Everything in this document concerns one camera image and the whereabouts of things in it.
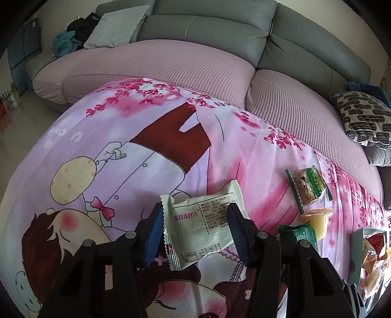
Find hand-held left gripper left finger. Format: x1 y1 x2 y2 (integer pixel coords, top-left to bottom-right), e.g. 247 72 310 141
37 202 165 318

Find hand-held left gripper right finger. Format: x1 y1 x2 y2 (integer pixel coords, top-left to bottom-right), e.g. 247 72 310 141
226 203 347 318

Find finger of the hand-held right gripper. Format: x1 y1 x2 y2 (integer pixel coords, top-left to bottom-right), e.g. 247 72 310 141
344 275 366 318

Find pale green snack packet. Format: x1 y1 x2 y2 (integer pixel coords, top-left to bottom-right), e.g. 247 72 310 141
160 180 251 271

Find teal white tray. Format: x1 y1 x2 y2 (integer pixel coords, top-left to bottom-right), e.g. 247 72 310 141
348 227 391 294

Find clear rice cracker packet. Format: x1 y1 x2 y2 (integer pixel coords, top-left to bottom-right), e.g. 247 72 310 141
360 269 386 295

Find yellow soft bread packet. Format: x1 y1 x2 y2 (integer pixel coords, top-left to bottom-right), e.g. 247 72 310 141
363 245 391 271

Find red triangular snack packet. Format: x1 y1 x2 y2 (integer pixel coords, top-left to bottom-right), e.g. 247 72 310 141
365 232 388 251

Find dark green snack packet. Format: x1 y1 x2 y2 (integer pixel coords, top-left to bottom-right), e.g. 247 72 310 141
277 223 319 254

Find yellow jelly cup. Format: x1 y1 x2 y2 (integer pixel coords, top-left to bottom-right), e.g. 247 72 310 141
299 208 334 240

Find clear green cookie packet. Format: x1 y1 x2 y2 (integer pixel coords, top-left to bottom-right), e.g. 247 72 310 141
285 166 333 215

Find pink printed blanket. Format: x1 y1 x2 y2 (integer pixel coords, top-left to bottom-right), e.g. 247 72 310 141
0 77 391 318

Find black white patterned pillow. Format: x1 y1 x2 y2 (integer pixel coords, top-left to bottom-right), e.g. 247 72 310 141
330 91 391 147

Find pink sofa cover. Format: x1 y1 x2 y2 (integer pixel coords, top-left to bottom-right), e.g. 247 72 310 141
32 40 384 202

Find blue cloth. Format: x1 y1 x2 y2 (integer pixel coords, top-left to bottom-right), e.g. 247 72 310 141
348 81 387 100

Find small colourful boxes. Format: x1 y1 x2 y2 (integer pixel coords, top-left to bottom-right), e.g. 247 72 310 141
0 82 20 111

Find grey sofa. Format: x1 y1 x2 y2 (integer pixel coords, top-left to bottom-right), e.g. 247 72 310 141
26 0 391 211

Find light grey pillow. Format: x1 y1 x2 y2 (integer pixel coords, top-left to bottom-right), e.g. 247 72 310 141
83 4 151 49

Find pile of dark clothes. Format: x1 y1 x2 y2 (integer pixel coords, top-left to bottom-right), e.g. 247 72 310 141
52 12 101 57

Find blue cabinet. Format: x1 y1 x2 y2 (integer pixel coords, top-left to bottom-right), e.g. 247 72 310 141
8 17 42 95

